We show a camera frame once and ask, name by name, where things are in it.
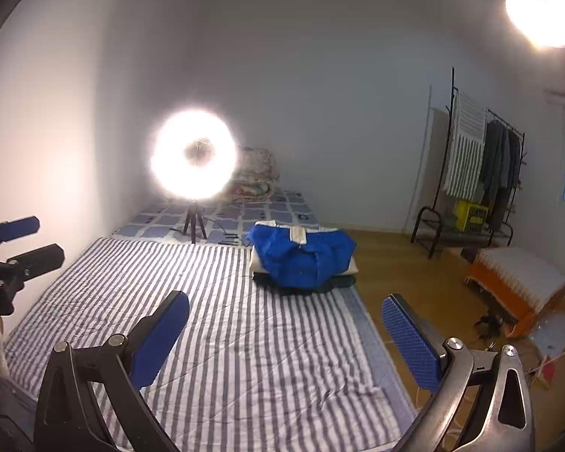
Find beige and blue work jacket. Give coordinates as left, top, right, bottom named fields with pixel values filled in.
left=247, top=220, right=358, bottom=291

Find black clothes rack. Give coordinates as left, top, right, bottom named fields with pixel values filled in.
left=409, top=78, right=525, bottom=257

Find dark hanging clothes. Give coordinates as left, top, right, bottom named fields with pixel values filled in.
left=479, top=119, right=522, bottom=231

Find orange stool with white cover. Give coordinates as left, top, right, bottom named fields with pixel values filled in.
left=465, top=247, right=565, bottom=339

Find blue white striped quilt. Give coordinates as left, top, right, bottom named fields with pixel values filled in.
left=5, top=238, right=415, bottom=451

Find blue checked bed sheet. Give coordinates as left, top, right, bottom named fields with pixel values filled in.
left=113, top=188, right=319, bottom=246

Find yellow box on rack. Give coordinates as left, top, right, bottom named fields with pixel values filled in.
left=454, top=200, right=489, bottom=234

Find dark navy folded garment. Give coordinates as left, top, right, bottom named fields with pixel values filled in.
left=250, top=271, right=358, bottom=298

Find folded floral quilt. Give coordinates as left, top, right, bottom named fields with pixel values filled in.
left=223, top=146, right=279, bottom=202

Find white striped hanging towel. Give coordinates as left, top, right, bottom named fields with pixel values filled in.
left=443, top=90, right=487, bottom=201

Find ceiling lamp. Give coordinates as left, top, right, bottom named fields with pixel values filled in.
left=505, top=0, right=565, bottom=49

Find white ring light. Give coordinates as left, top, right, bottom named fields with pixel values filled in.
left=150, top=108, right=238, bottom=201

